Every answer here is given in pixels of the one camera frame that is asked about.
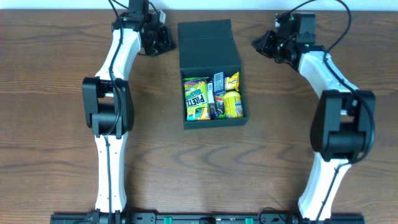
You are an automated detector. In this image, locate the black open gift box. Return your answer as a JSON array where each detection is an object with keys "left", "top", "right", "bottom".
[{"left": 177, "top": 19, "right": 249, "bottom": 129}]

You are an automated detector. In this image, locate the blue gum pack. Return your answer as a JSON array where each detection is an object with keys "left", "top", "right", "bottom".
[{"left": 213, "top": 72, "right": 225, "bottom": 95}]

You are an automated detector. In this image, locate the yellow Pretz snack box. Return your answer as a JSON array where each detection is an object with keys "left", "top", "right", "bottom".
[{"left": 183, "top": 77, "right": 211, "bottom": 121}]

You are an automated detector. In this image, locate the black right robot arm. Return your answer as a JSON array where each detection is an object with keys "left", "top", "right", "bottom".
[{"left": 252, "top": 21, "right": 375, "bottom": 223}]

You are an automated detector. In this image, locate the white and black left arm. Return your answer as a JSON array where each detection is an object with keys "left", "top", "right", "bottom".
[{"left": 82, "top": 10, "right": 175, "bottom": 223}]

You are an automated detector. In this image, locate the yellow Mentos candy bottle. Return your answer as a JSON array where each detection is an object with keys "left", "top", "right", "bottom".
[{"left": 224, "top": 91, "right": 244, "bottom": 118}]

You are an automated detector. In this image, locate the blue fruit and nut bar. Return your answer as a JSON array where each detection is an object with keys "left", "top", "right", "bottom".
[{"left": 207, "top": 78, "right": 219, "bottom": 119}]

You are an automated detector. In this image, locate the green Haribo gummy bag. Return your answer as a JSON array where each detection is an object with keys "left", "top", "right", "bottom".
[{"left": 183, "top": 76, "right": 226, "bottom": 120}]

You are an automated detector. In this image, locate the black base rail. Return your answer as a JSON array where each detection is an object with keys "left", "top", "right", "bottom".
[{"left": 49, "top": 212, "right": 366, "bottom": 224}]

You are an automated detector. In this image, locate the yellow Julie's Le-mond biscuit pack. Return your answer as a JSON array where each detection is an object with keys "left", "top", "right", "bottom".
[{"left": 224, "top": 72, "right": 240, "bottom": 91}]

